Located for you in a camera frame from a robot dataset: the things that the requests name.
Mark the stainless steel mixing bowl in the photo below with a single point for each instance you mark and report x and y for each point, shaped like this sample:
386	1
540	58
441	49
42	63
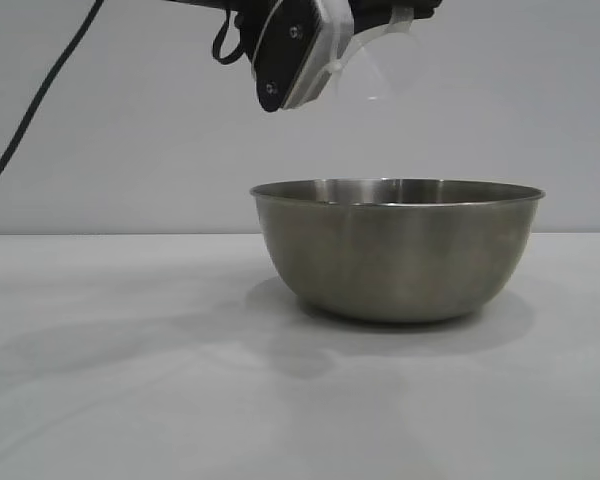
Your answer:
395	260

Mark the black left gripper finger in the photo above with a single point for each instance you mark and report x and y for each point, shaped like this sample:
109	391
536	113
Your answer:
372	9
425	7

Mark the translucent plastic measuring cup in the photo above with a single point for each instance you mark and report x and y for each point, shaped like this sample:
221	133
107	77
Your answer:
375	65

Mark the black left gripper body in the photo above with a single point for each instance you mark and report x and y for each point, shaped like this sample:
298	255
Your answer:
254	30

